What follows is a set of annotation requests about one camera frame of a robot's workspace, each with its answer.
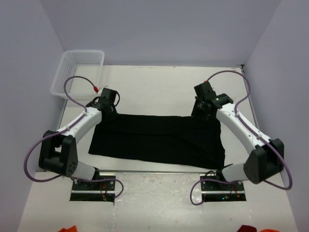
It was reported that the black t shirt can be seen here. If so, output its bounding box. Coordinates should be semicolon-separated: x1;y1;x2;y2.
88;114;225;169

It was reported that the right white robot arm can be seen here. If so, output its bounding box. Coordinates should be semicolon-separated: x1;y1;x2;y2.
191;82;284;190

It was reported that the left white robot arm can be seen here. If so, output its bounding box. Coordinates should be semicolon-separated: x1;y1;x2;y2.
39;88;120;190

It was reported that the white plastic basket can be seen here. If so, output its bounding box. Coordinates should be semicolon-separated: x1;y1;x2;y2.
50;50;105;101

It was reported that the orange cloth bottom left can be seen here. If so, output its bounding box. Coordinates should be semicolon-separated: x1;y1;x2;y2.
58;225;77;232

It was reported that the orange cloth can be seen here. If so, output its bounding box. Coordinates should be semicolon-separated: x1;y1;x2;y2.
58;225;77;232
260;229;280;232

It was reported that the dark red cloth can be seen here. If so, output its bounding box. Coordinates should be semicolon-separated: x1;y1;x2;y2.
237;225;257;232

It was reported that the orange cloth bottom right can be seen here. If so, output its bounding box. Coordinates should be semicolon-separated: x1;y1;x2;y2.
260;229;280;232

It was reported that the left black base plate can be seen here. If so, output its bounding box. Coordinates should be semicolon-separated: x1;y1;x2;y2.
70;180;115;203

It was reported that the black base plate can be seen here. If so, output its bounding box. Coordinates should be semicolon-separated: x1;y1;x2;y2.
200;171;247;203
70;180;115;203

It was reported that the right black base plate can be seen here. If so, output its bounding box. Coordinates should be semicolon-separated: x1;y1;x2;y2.
200;171;247;203

